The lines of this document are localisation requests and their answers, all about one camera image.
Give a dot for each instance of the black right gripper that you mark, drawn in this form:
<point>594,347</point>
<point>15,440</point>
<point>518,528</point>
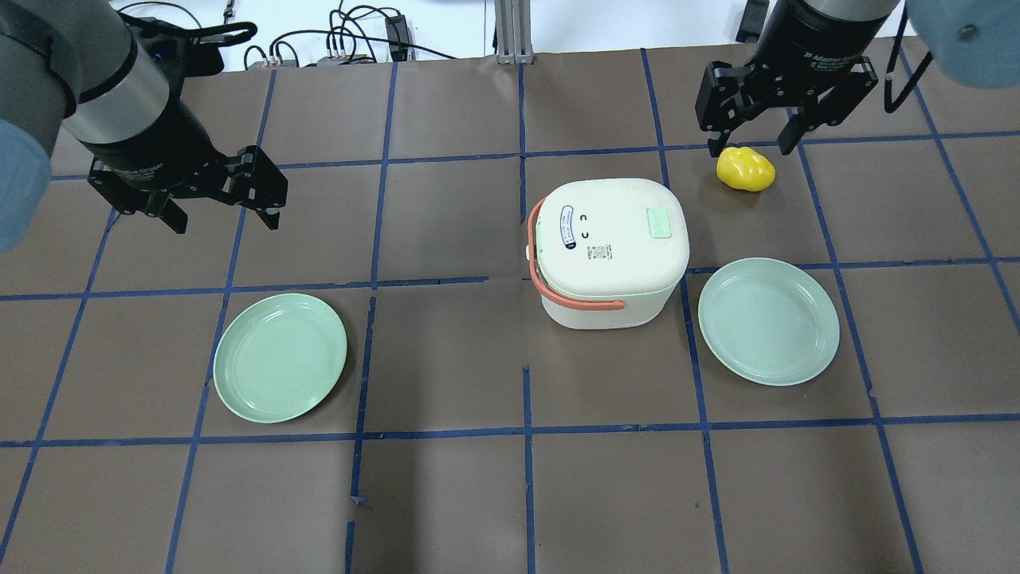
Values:
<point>803,44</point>

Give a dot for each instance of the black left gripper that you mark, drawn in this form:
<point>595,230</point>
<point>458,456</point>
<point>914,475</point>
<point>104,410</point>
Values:
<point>153,149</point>

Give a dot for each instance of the cream rice cooker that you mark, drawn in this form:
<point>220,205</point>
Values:
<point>606,253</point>

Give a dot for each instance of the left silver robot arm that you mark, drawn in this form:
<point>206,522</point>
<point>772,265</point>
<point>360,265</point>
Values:
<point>81,67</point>

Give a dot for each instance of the green plate near left arm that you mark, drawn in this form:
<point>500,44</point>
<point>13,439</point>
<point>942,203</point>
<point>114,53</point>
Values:
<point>280,358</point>

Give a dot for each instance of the green plate near right arm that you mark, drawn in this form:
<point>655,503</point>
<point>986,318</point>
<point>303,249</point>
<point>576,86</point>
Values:
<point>769,322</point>

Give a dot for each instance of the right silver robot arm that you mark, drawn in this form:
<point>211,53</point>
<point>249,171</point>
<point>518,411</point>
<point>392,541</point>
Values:
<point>975,43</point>

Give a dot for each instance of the yellow toy lemon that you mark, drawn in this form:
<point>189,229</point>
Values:
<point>744,169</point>

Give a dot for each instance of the brown grid table mat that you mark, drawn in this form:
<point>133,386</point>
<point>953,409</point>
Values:
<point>468,432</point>

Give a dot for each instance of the aluminium frame post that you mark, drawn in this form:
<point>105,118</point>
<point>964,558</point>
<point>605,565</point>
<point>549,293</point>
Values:
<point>513,32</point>

